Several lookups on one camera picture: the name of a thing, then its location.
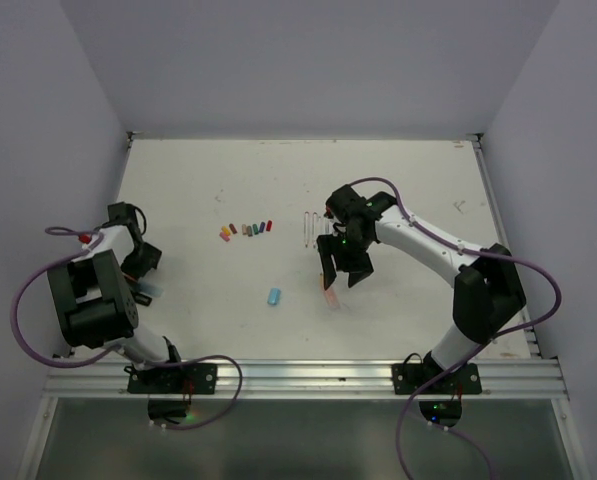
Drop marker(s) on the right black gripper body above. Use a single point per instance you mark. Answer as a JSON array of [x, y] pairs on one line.
[[349, 250]]

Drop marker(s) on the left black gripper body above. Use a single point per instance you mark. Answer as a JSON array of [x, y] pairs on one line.
[[139, 261]]

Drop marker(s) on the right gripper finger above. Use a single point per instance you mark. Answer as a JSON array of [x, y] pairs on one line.
[[328, 250], [359, 271]]

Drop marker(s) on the light blue highlighter pen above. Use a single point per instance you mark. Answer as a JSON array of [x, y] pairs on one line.
[[148, 289]]

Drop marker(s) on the pastel highlighter pen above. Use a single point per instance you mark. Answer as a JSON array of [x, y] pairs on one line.
[[329, 294]]

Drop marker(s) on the red marker pen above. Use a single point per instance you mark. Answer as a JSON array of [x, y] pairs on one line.
[[306, 229]]

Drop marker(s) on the black marker pen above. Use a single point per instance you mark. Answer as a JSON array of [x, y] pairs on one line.
[[142, 299]]

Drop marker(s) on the light blue highlighter cap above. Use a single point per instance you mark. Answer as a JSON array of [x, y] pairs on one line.
[[274, 296]]

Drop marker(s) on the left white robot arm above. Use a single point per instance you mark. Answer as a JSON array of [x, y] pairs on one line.
[[97, 295]]

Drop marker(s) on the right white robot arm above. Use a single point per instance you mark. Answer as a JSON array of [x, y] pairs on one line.
[[487, 291]]

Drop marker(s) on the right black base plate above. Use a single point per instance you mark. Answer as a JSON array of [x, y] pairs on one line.
[[410, 374]]

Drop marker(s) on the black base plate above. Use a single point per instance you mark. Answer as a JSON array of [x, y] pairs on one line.
[[410, 374], [195, 379]]

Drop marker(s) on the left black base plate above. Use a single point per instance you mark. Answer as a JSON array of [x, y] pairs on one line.
[[195, 379]]

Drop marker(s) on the aluminium front rail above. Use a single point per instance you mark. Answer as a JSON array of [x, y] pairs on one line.
[[507, 379]]

